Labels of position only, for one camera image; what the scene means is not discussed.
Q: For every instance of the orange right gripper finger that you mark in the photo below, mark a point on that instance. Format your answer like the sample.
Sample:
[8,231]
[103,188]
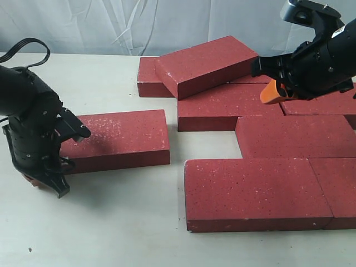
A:
[276,92]

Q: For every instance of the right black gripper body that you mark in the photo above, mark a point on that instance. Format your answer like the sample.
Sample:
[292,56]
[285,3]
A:
[314,69]

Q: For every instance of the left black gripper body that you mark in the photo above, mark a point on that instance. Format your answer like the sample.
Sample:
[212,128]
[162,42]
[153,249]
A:
[38,156]

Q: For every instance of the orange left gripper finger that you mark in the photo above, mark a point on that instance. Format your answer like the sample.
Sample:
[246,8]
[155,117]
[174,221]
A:
[34,182]

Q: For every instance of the red brick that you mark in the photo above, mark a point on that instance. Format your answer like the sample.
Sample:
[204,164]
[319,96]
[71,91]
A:
[250,79]
[317,136]
[240,195]
[199,68]
[332,104]
[148,83]
[218,109]
[119,141]
[336,177]

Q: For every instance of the red brick top back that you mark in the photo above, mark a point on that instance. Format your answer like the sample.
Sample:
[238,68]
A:
[199,68]

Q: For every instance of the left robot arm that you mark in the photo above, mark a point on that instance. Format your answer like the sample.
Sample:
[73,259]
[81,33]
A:
[35,128]

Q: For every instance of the blue-grey backdrop cloth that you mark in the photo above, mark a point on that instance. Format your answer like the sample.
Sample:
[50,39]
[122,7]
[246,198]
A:
[150,28]

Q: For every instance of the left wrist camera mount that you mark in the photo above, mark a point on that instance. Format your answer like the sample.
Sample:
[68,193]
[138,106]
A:
[69,126]

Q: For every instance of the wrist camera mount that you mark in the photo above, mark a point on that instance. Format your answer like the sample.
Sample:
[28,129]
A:
[69,126]
[322,18]

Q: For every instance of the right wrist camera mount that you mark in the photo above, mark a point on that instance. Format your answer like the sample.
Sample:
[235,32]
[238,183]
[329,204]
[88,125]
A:
[322,18]

